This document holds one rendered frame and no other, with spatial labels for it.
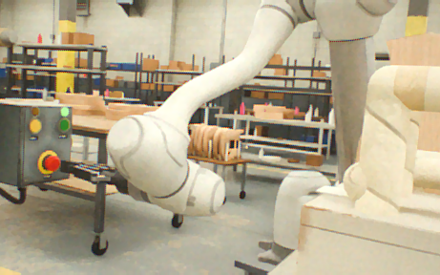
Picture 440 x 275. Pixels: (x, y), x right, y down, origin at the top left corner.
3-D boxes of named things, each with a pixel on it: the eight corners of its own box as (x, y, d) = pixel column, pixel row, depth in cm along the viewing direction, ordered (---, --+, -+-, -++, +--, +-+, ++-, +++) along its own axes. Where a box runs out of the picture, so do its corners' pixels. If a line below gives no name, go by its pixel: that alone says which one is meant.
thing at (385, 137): (350, 210, 33) (364, 84, 32) (358, 202, 36) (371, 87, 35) (395, 219, 32) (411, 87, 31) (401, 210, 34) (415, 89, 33)
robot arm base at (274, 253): (273, 243, 148) (275, 226, 148) (337, 261, 136) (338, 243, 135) (244, 256, 134) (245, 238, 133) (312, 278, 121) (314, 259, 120)
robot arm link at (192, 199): (178, 172, 103) (151, 146, 93) (237, 182, 96) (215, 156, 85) (161, 215, 99) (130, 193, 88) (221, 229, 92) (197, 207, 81)
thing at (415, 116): (371, 193, 40) (383, 90, 39) (377, 188, 43) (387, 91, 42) (409, 200, 39) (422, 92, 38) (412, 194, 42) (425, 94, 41)
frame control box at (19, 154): (-65, 198, 113) (-63, 96, 111) (11, 185, 132) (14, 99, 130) (-1, 217, 102) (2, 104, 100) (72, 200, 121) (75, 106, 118)
